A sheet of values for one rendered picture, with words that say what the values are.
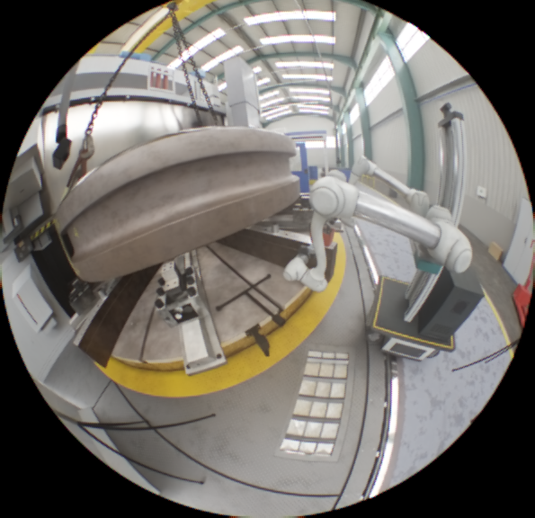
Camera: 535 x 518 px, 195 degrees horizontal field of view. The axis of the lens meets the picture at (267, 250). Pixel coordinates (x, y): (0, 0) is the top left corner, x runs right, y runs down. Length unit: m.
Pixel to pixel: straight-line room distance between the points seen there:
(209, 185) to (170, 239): 0.53
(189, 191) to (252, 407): 1.74
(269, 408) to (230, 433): 0.37
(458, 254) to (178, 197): 1.64
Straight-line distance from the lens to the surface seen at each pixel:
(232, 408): 1.42
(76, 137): 4.06
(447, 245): 0.71
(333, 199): 0.51
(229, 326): 1.31
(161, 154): 1.22
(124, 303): 2.07
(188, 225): 1.21
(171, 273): 1.22
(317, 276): 0.95
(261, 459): 1.43
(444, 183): 1.31
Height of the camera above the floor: 1.36
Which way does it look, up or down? 30 degrees down
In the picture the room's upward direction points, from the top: 8 degrees counter-clockwise
